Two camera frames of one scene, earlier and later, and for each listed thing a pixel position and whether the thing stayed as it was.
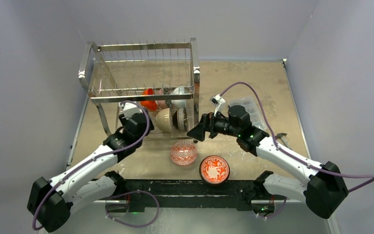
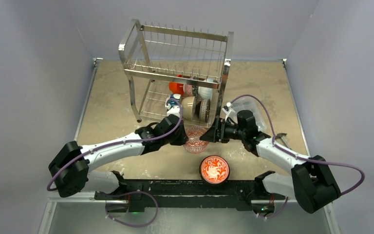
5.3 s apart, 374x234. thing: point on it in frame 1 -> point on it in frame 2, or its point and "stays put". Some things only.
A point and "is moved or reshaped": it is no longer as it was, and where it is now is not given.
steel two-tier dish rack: (163, 76) -> (176, 72)
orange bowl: (150, 105) -> (176, 87)
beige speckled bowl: (163, 120) is moved or reshaped
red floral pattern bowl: (214, 169) stays put
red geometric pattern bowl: (183, 153) is moved or reshaped
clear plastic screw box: (251, 106) stays put
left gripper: (123, 120) -> (182, 137)
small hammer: (280, 135) stays put
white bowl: (178, 103) -> (206, 92)
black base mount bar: (157, 194) stays put
